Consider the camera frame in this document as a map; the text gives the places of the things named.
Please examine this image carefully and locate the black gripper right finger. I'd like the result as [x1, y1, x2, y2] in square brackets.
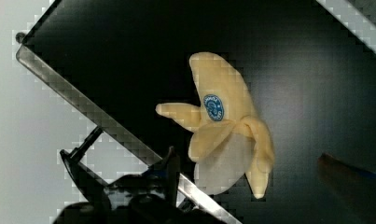
[317, 153, 376, 224]

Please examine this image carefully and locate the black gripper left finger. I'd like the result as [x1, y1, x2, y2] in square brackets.
[53, 148, 226, 224]

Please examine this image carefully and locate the peeled toy banana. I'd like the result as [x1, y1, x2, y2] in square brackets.
[156, 52, 274, 199]

